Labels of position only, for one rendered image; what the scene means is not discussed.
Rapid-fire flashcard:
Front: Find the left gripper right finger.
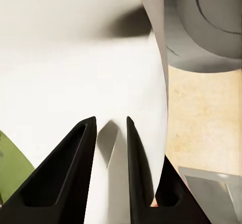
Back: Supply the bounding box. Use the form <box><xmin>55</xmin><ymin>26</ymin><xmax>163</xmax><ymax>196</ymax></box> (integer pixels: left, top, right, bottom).
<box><xmin>127</xmin><ymin>117</ymin><xmax>212</xmax><ymax>224</ymax></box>

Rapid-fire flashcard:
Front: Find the paper coffee filter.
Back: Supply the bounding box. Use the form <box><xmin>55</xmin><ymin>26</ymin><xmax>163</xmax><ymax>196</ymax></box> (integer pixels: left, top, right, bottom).
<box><xmin>0</xmin><ymin>0</ymin><xmax>168</xmax><ymax>224</ymax></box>

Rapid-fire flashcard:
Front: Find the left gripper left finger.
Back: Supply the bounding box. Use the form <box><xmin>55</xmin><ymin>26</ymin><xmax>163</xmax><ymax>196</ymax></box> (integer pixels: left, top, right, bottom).
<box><xmin>0</xmin><ymin>116</ymin><xmax>97</xmax><ymax>224</ymax></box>

